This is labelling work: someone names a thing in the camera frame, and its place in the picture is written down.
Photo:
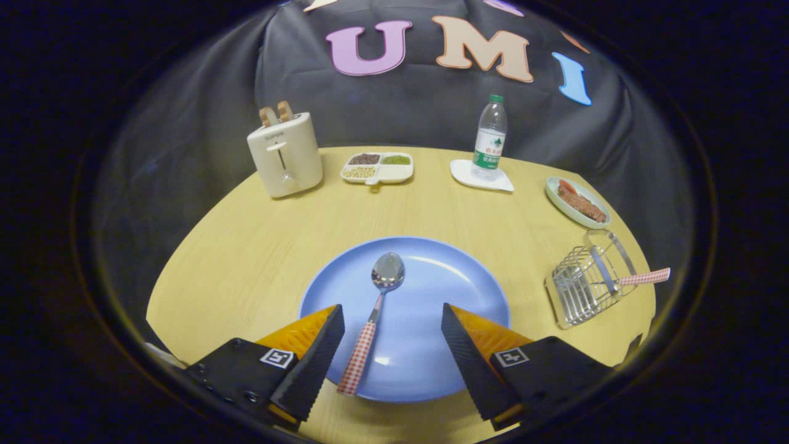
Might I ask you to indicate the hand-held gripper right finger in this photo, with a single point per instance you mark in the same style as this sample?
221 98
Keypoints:
471 364

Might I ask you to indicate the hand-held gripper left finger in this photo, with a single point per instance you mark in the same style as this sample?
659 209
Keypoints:
317 364

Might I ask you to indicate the blue plate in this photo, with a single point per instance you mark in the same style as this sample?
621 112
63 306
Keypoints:
444 277

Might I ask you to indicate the perforated metal drain basket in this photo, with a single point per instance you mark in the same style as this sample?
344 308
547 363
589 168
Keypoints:
576 296

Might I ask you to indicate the pale green oval plate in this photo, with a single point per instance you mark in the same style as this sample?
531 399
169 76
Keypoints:
564 209

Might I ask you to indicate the white square coaster tray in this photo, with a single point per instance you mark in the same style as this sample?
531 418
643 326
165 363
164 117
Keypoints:
465 176

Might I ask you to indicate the brown steak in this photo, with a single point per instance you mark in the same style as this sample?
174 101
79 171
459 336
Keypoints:
582 205

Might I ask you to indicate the orange carrot stick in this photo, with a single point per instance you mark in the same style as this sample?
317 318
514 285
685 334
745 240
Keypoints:
568 185

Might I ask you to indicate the white divided dish with beans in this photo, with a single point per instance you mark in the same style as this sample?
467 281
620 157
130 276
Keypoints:
394 174

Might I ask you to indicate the cream toaster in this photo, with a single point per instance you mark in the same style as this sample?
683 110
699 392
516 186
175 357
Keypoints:
286 160

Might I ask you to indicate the clear green-capped water bottle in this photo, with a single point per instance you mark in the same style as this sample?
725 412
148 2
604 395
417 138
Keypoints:
490 142

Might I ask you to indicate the toasted bread slice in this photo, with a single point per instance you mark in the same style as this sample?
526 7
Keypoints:
267 117
285 111

